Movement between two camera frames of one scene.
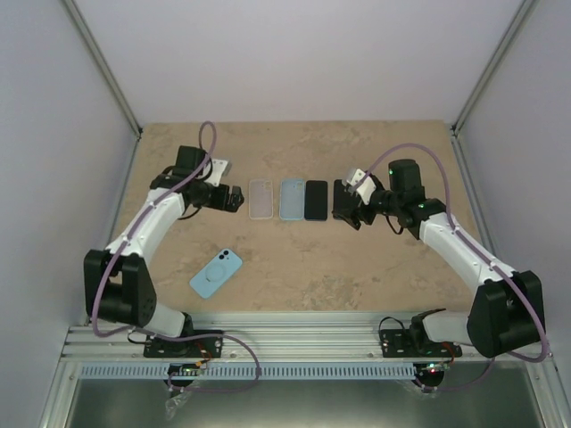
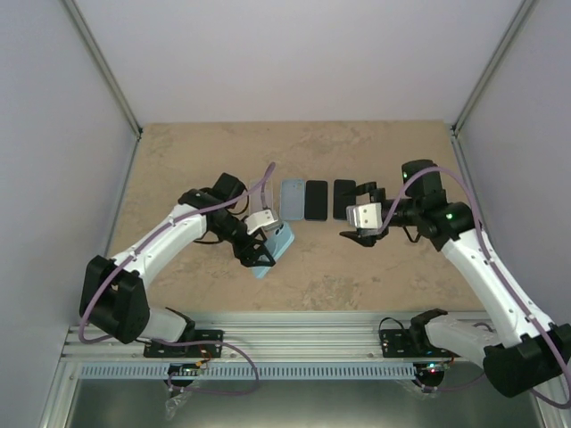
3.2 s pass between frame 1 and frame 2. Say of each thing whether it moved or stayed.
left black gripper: moved
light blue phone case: stayed
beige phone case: stayed
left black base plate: stayed
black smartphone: stayed
